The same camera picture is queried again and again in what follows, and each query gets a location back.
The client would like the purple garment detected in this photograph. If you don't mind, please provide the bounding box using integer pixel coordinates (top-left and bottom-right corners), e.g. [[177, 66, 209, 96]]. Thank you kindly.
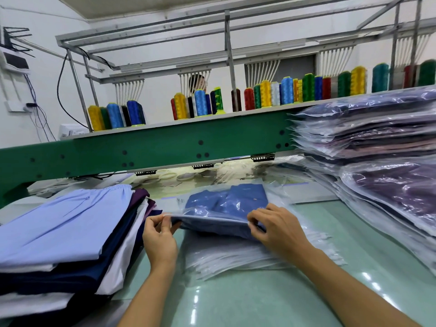
[[344, 163, 436, 232]]

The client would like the white wall socket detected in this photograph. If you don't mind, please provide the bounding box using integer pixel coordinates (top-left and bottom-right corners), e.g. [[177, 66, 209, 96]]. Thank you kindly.
[[5, 100, 38, 114]]

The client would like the light blue garment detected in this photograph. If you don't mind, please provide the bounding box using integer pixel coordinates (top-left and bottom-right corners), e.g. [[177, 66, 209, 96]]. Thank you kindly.
[[0, 183, 134, 271]]

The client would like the grey metal thread rack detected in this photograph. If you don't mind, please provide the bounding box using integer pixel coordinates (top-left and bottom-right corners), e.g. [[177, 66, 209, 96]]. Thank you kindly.
[[56, 0, 436, 130]]

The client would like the black hanging cable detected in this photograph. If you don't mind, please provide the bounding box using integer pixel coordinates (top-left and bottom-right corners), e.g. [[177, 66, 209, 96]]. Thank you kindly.
[[56, 54, 89, 130]]

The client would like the person's left forearm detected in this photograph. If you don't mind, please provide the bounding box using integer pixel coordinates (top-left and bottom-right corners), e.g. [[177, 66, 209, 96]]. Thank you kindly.
[[117, 258, 178, 327]]

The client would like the person's right forearm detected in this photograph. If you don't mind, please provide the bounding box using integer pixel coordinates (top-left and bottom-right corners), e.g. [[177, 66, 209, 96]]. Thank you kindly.
[[294, 247, 423, 327]]

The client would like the wall router with antennas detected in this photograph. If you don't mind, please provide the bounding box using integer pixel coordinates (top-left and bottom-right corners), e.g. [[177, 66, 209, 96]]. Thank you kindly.
[[0, 26, 34, 74]]

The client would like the stack of plastic bags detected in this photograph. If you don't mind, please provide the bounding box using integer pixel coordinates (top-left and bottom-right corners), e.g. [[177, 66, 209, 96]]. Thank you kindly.
[[178, 227, 346, 282]]

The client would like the person's left hand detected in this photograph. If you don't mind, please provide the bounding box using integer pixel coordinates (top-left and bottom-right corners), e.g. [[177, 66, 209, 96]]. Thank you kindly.
[[142, 213, 182, 271]]

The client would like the person's right hand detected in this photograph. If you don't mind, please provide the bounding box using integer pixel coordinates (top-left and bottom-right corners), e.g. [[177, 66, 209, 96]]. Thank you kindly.
[[247, 203, 316, 264]]

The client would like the stack of bagged garments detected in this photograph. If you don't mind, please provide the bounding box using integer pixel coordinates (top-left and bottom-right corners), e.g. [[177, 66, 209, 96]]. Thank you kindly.
[[289, 85, 436, 277]]

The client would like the white box device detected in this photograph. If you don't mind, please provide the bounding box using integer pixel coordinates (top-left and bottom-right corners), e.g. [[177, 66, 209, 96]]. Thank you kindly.
[[59, 123, 89, 139]]

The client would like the green machine beam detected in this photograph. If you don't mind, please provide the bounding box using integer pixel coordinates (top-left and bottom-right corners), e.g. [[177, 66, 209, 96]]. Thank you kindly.
[[0, 109, 307, 207]]

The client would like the row of coloured thread spools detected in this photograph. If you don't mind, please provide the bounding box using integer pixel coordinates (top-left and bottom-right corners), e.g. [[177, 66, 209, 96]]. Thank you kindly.
[[86, 59, 436, 131]]

